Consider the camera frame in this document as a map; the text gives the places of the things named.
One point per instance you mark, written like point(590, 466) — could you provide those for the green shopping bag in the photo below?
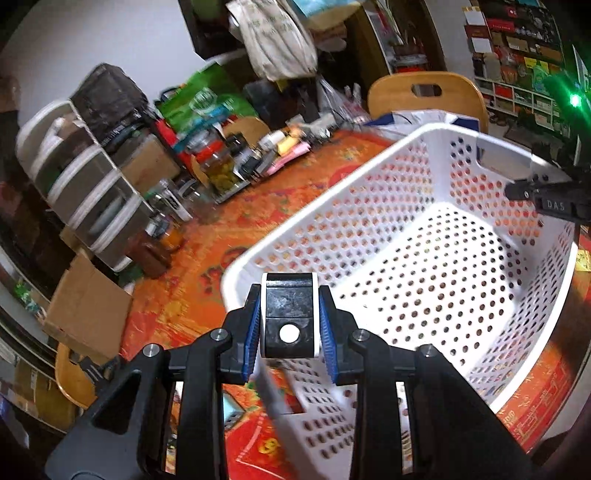
point(203, 99)

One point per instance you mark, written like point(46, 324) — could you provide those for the small black and white device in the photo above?
point(288, 304)

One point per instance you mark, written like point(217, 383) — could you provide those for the black bag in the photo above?
point(108, 101)

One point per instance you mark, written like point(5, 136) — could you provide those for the yellow tube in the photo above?
point(288, 145)

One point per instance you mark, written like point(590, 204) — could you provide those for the white bottle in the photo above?
point(270, 140)

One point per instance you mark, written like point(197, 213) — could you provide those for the white plastic drawer unit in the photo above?
point(83, 184)

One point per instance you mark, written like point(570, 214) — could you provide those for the white perforated plastic basket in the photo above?
point(438, 277)

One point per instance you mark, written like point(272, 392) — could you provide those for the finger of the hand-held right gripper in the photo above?
point(558, 201)

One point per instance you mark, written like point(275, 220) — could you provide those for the brown cardboard box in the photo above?
point(147, 161)

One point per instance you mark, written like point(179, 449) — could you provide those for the brown jar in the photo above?
point(147, 256)

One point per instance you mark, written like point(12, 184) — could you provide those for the shelf of packaged goods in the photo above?
point(508, 55)

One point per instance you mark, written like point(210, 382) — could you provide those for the blue and white paper bag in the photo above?
point(415, 117)

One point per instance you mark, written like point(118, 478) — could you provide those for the jar of pickles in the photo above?
point(219, 168)

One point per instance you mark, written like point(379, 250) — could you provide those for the orange jar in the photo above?
point(168, 237)

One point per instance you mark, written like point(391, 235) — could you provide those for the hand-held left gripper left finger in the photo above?
point(251, 333)

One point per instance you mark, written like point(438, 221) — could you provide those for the beige canvas tote bag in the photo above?
point(277, 41)

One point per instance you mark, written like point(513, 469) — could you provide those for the empty glass jar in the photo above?
point(168, 201)

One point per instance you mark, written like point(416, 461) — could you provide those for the clear plastic bag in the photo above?
point(341, 101)

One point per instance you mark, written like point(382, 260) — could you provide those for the flat cardboard box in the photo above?
point(87, 309)

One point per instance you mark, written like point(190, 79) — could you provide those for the pink packet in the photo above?
point(291, 157)

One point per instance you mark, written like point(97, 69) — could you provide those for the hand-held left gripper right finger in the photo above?
point(328, 342)

